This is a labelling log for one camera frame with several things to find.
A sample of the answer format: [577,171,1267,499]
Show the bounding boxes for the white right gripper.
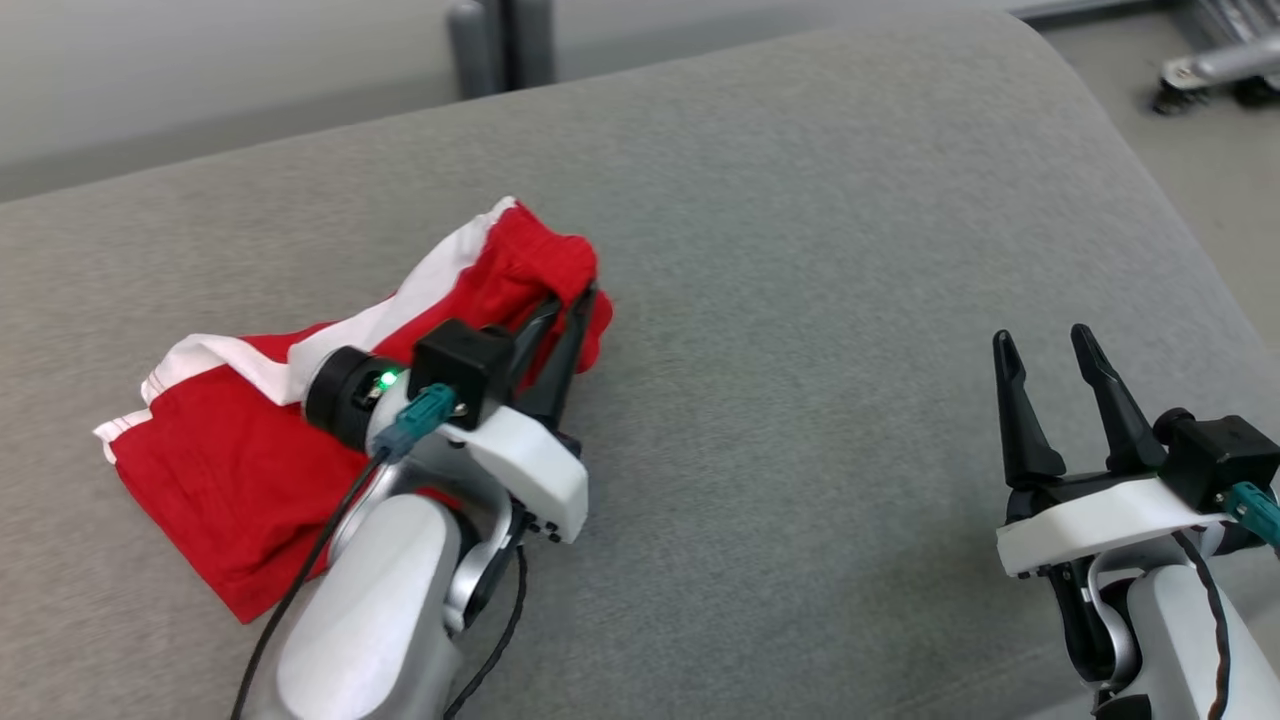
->
[992,323,1231,581]

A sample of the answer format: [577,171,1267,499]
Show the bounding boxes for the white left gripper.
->
[440,284,600,546]

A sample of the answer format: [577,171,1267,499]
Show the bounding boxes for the red shorts with white stripes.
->
[93,196,614,624]

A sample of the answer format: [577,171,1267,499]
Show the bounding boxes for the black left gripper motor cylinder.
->
[303,345,406,453]

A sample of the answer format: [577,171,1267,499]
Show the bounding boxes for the grey fabric sofa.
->
[0,10,1280,720]

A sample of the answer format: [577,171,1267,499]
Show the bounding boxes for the teal left camera connector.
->
[372,383,459,463]

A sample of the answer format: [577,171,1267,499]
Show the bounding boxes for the teal camera connector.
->
[1225,482,1280,549]
[372,383,459,463]

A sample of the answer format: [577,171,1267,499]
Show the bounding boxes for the teal right camera connector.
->
[1225,482,1280,549]

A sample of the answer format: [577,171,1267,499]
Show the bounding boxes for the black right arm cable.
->
[1170,530,1233,720]

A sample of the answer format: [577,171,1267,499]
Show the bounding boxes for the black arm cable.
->
[445,545,528,720]
[1170,530,1233,720]

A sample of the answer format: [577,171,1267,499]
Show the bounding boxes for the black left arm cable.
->
[445,545,528,720]

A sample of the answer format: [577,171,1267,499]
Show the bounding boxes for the thin black left camera cable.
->
[230,450,393,720]

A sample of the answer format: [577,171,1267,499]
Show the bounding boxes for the dark grey metal post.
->
[447,0,556,99]

